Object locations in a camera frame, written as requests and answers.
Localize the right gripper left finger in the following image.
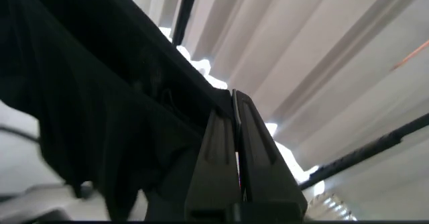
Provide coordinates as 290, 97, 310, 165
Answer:
183, 108, 242, 222

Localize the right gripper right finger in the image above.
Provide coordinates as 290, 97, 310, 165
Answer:
231, 89, 309, 222

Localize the black garment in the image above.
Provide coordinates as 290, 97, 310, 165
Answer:
0, 0, 236, 222

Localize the black clothes rack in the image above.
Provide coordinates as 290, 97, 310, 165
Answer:
171, 0, 429, 191

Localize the pink clothes hanger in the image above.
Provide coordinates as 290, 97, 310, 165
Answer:
389, 38, 429, 72

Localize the white curtain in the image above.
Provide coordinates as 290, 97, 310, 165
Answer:
115, 0, 429, 222

